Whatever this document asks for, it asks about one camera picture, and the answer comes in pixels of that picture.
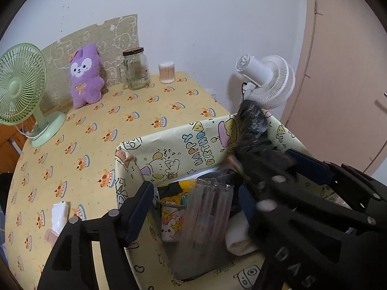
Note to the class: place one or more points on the small pink item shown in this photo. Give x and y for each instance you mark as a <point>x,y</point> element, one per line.
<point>50,237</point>

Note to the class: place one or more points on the beige door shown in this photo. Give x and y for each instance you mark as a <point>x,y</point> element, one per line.
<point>338,66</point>

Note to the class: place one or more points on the green desk fan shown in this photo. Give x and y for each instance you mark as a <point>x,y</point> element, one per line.
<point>18,87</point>

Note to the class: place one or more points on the yellow cartoon pouch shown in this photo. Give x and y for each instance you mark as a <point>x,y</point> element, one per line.
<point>174,214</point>

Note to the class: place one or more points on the small white packet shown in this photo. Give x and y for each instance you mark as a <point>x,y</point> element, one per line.
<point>59,216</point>

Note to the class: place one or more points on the black fuzzy cloth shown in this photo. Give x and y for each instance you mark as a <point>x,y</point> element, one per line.
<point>251,127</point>

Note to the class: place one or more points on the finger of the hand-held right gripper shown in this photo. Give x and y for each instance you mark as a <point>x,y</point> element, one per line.
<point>305,164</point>
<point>317,199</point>

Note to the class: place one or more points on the cotton swab container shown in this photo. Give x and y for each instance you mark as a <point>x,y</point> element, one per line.
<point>167,74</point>

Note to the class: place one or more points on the white cloth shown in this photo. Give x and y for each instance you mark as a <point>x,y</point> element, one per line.
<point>238,235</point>

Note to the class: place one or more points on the purple plush toy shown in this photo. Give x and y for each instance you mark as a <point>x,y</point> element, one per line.
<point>86,90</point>

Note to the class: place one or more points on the wooden chair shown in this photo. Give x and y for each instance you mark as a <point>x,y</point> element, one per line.
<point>7,139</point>

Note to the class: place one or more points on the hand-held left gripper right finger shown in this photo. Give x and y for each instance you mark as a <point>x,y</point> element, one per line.
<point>246,201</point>

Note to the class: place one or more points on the dark cloth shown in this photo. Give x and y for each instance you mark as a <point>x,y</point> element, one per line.
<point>3,187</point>

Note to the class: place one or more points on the yellow printed tablecloth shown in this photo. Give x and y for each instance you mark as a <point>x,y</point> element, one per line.
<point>90,133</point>

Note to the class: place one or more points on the white standing fan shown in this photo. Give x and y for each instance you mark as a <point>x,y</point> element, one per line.
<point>272,78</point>

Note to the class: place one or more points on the olive patterned board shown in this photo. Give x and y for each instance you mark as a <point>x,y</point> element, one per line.
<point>121,36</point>

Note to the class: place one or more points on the clear plastic case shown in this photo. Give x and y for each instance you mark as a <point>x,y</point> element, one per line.
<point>205,217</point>

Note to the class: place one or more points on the glass jar with lid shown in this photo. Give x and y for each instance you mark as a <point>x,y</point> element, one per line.
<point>137,72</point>

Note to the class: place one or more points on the yellow cartoon print storage box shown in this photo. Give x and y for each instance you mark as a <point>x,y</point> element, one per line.
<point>181,145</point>

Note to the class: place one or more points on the small black pouch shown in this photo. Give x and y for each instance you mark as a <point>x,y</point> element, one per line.
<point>169,189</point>

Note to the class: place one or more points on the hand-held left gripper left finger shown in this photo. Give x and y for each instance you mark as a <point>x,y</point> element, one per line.
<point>137,208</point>

